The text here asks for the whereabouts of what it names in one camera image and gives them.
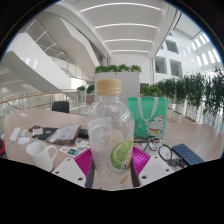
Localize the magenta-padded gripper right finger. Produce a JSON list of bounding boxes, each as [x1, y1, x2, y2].
[[130, 145, 175, 188]]

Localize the black power brick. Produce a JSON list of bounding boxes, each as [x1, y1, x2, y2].
[[78, 129, 90, 139]]

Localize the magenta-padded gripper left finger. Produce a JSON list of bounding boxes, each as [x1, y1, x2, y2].
[[52, 148, 97, 190]]

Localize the black flat device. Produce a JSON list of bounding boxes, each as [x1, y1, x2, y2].
[[29, 124, 58, 140]]

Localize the dark blue keyboard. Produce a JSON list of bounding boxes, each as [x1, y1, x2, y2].
[[171, 143, 205, 167]]

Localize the clear plastic bottle lime label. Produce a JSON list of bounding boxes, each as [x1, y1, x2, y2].
[[87, 78, 136, 191]]

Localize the green cat print tote bag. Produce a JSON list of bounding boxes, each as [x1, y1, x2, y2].
[[127, 96, 169, 139]]

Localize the colourful sticker sheet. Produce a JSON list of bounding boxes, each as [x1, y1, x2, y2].
[[58, 139, 91, 158]]

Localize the white power adapter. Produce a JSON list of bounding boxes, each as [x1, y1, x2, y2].
[[9, 126, 22, 144]]

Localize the white planter cabinet with greenery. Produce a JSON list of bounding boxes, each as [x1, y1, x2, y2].
[[94, 64, 143, 104]]

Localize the ceiling strip lights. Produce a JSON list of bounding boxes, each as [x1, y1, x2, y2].
[[79, 2, 163, 54]]

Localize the black office chair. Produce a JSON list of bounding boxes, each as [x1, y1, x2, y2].
[[51, 100, 70, 114]]

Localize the tangled black cables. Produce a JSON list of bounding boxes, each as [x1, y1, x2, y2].
[[134, 136, 176, 166]]

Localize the small potted plant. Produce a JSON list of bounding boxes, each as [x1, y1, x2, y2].
[[85, 84, 96, 105], [76, 85, 87, 98]]

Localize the row of potted trees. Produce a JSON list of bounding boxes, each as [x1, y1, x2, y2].
[[139, 66, 224, 126]]

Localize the white ceramic mug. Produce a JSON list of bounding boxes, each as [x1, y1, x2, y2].
[[25, 141, 58, 173]]

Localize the white computer mouse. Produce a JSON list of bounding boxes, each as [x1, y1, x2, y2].
[[17, 136, 31, 146]]

